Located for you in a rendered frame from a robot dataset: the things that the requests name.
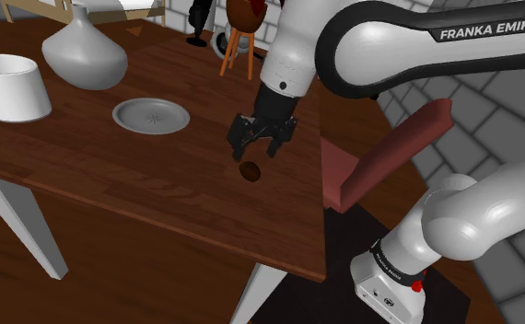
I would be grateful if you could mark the brown wooden table white legs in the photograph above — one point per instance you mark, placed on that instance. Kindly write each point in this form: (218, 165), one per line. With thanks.
(154, 184)

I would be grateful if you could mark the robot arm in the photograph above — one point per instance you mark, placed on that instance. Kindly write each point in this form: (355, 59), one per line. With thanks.
(379, 49)

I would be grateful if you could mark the black stand with round foot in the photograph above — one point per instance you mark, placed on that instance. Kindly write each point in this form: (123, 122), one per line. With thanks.
(198, 22)

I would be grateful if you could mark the light wooden frame furniture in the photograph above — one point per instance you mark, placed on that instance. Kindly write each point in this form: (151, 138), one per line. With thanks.
(105, 15)

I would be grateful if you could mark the grey bulbous vase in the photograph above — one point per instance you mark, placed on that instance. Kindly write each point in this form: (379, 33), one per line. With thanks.
(85, 56)

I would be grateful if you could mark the white mug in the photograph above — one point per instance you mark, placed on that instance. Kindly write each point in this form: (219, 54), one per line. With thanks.
(13, 89)

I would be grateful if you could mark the wooden stool orange legs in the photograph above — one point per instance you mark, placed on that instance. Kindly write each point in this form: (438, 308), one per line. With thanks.
(244, 15)

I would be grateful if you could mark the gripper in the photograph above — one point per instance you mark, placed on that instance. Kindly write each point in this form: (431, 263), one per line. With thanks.
(273, 107)

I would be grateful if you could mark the white round object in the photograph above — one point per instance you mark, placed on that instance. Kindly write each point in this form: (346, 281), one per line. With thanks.
(220, 42)

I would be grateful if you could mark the brown egg-shaped object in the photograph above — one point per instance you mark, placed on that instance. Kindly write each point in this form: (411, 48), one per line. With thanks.
(250, 172)

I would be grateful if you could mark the grey round plate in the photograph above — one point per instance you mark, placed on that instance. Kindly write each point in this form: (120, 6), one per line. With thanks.
(151, 116)

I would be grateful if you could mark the red chair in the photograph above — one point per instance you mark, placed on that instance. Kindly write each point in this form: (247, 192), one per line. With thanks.
(392, 152)

